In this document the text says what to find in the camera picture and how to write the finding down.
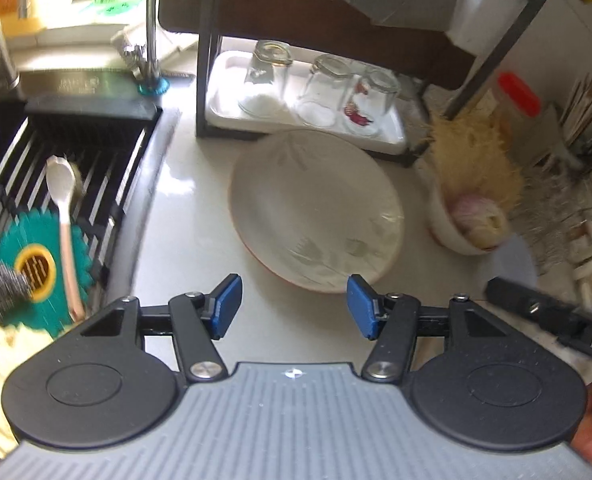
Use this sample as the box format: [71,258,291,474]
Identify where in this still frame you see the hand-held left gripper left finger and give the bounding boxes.
[78,274,243,383]

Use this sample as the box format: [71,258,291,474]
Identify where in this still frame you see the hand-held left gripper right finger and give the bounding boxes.
[347,274,514,382]

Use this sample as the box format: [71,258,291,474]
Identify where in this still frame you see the white leaf-patterned plate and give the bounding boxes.
[228,130,407,293]

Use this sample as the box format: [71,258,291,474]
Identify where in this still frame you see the garlic bulb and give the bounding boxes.
[452,194,487,233]
[474,209,509,251]

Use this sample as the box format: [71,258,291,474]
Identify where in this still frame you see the small white garlic bowl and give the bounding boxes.
[428,180,512,257]

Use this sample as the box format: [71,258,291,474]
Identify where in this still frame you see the tan fibre loofah scrubber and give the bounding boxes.
[428,109,525,217]

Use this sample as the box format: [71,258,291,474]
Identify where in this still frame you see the clear glass with red print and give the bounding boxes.
[343,67,401,137]

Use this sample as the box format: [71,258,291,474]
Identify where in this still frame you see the white ceramic spoon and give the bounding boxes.
[46,155,87,322]

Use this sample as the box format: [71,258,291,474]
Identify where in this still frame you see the bundle of wooden chopsticks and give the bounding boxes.
[558,75,592,161]

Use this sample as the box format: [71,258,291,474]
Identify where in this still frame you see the white plastic tray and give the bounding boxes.
[207,50,409,153]

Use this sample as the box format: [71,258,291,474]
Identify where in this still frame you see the black roll-up sink rack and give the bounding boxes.
[0,97,164,306]

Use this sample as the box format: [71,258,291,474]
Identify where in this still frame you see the clear drinking glass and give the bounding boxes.
[296,55,355,128]
[237,40,294,118]

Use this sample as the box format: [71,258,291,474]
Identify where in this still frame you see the teal flower-shaped silicone mat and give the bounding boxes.
[0,210,95,328]

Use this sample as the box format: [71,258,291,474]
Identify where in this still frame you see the black metal dish rack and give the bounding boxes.
[158,0,564,168]

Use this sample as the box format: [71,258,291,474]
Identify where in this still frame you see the red-lidded plastic jar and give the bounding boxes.
[496,72,545,127]

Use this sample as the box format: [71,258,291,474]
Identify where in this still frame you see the brown wooden cutting board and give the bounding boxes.
[158,0,471,92]

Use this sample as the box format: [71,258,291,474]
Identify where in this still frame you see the thin chrome faucet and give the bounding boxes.
[120,0,171,95]

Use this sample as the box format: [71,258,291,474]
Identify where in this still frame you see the white plastic box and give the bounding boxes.
[444,0,532,56]

